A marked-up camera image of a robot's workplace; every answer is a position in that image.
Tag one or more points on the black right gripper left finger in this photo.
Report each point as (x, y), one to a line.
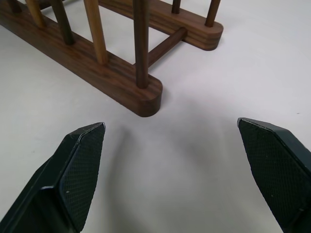
(73, 179)

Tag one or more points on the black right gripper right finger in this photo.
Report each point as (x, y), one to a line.
(277, 170)

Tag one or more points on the wooden dish rack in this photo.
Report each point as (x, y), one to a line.
(97, 60)

